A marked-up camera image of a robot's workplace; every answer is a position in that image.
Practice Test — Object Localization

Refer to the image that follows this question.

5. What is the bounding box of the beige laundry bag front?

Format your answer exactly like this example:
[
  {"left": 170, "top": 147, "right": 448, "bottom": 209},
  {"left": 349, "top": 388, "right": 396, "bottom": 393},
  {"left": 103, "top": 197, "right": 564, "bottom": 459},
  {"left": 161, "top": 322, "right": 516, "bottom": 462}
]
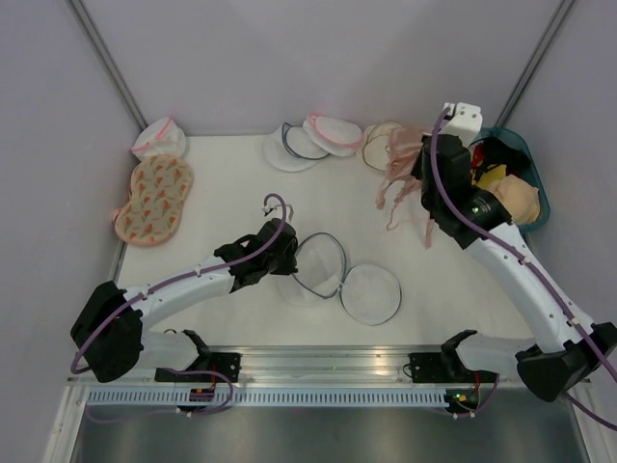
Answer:
[{"left": 357, "top": 121, "right": 401, "bottom": 172}]

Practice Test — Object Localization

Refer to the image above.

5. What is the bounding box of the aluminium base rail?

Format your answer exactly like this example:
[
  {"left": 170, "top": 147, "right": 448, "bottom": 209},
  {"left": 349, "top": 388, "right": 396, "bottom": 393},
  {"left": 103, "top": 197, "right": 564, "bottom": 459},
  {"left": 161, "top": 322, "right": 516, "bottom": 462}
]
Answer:
[{"left": 65, "top": 343, "right": 594, "bottom": 387}]

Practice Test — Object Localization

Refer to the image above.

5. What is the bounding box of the dusty pink bra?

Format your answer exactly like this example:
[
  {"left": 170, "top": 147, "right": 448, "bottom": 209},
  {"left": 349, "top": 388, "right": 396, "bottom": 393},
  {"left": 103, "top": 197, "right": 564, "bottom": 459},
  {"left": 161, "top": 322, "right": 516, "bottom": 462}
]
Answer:
[{"left": 375, "top": 125, "right": 428, "bottom": 232}]

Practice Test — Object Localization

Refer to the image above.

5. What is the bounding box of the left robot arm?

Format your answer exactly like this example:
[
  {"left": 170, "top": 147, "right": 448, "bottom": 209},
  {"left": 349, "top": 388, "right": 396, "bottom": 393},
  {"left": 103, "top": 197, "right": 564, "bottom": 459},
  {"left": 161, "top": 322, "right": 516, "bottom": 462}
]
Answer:
[{"left": 70, "top": 218, "right": 299, "bottom": 384}]

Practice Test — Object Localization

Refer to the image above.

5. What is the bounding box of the pink-trimmed mesh bag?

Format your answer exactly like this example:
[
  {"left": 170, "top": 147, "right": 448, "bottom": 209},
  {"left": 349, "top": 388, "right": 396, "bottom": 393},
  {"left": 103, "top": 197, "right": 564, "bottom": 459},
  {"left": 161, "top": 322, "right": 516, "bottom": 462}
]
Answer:
[
  {"left": 130, "top": 117, "right": 187, "bottom": 161},
  {"left": 303, "top": 114, "right": 363, "bottom": 157}
]

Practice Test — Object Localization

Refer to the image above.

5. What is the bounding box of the floral patterned laundry bag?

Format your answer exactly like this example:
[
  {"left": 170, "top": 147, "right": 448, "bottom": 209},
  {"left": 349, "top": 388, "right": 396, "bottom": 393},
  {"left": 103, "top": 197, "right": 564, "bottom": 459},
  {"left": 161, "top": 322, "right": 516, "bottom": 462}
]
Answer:
[{"left": 113, "top": 154, "right": 194, "bottom": 247}]

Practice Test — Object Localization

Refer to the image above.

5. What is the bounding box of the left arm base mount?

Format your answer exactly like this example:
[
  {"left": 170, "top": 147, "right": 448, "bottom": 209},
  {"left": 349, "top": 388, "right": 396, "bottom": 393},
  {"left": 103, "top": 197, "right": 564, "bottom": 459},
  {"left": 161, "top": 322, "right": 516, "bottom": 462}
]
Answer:
[{"left": 154, "top": 352, "right": 242, "bottom": 383}]

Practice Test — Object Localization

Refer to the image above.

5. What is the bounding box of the blue-trimmed white mesh laundry bag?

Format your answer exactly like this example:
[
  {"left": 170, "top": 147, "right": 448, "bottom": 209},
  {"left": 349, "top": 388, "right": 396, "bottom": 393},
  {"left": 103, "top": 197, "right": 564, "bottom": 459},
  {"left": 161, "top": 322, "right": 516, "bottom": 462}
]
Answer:
[{"left": 276, "top": 232, "right": 402, "bottom": 326}]

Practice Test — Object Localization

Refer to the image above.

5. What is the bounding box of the blue-trimmed mesh bag centre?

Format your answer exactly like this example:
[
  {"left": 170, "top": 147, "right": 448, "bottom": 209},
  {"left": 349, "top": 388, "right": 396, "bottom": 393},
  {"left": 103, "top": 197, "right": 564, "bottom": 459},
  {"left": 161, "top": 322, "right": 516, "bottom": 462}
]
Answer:
[{"left": 261, "top": 123, "right": 330, "bottom": 173}]

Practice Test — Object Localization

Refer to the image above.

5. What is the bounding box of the teal plastic basket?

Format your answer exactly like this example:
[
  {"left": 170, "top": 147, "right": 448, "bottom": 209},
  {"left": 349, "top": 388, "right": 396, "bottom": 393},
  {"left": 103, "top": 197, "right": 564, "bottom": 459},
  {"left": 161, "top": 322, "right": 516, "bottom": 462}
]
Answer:
[{"left": 476, "top": 126, "right": 550, "bottom": 235}]

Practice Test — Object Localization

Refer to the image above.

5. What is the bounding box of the peach bra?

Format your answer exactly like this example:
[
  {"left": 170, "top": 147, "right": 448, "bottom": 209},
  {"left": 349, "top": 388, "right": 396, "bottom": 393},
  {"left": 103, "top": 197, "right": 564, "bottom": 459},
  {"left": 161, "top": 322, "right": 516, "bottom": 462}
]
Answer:
[{"left": 488, "top": 175, "right": 541, "bottom": 225}]

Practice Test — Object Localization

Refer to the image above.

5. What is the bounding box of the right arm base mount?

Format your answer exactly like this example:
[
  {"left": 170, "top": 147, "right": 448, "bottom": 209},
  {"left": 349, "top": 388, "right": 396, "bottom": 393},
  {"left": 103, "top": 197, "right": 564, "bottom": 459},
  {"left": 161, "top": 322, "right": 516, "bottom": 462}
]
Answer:
[{"left": 402, "top": 352, "right": 466, "bottom": 384}]

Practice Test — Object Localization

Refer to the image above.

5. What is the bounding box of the pink-trimmed mesh bag left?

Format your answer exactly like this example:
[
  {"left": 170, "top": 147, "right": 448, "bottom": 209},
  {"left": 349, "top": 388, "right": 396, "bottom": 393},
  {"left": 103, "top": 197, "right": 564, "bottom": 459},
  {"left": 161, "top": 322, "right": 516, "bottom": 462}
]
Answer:
[{"left": 130, "top": 117, "right": 187, "bottom": 161}]

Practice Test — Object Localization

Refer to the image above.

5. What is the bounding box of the black bra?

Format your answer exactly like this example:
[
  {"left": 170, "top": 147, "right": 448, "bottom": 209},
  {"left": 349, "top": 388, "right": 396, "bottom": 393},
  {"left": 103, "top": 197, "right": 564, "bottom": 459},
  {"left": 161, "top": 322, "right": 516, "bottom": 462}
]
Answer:
[{"left": 471, "top": 137, "right": 531, "bottom": 178}]

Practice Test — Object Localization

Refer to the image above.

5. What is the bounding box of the right corner aluminium profile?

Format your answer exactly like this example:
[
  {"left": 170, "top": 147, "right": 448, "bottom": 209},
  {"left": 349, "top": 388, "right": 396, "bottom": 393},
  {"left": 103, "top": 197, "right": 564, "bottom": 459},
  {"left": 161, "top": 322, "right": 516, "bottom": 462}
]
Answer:
[{"left": 495, "top": 0, "right": 578, "bottom": 127}]

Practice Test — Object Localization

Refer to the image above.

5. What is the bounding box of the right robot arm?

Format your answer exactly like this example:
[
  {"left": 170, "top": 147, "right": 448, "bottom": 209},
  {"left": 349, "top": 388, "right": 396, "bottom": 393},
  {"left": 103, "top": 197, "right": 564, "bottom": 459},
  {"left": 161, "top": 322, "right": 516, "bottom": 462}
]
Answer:
[{"left": 413, "top": 134, "right": 616, "bottom": 402}]

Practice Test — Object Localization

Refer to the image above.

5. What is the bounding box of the yellow bra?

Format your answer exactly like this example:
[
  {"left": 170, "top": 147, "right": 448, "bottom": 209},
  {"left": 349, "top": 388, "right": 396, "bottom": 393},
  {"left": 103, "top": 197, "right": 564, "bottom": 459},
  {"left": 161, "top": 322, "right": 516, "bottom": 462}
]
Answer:
[{"left": 475, "top": 164, "right": 507, "bottom": 190}]

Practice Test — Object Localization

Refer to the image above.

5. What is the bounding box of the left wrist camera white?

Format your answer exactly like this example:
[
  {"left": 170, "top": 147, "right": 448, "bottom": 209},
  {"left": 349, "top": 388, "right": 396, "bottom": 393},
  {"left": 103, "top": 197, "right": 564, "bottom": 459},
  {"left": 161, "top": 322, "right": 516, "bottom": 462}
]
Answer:
[{"left": 284, "top": 203, "right": 294, "bottom": 222}]

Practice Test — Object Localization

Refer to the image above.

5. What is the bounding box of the pink-trimmed mesh bag centre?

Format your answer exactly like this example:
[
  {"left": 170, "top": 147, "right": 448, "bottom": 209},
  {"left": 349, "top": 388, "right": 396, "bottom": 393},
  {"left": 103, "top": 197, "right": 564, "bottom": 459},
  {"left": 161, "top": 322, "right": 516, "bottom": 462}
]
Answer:
[{"left": 303, "top": 114, "right": 363, "bottom": 157}]

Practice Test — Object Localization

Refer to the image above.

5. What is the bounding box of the white slotted cable duct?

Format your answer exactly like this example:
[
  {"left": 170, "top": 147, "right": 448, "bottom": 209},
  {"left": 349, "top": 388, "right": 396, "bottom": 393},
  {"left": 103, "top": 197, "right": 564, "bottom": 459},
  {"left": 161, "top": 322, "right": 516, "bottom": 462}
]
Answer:
[{"left": 86, "top": 387, "right": 478, "bottom": 408}]

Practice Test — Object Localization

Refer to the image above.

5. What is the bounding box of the corner aluminium profile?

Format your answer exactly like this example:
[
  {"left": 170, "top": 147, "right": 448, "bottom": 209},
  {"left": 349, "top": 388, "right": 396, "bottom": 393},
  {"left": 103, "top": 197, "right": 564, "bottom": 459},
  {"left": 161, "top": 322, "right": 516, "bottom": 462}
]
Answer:
[
  {"left": 66, "top": 0, "right": 148, "bottom": 130},
  {"left": 495, "top": 0, "right": 578, "bottom": 127}
]

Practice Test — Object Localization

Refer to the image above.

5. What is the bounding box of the left corner aluminium profile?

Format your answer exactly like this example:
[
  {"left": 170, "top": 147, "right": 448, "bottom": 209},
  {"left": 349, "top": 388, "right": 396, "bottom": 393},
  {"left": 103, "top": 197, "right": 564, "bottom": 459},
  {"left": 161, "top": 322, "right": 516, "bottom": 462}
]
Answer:
[{"left": 66, "top": 0, "right": 148, "bottom": 130}]

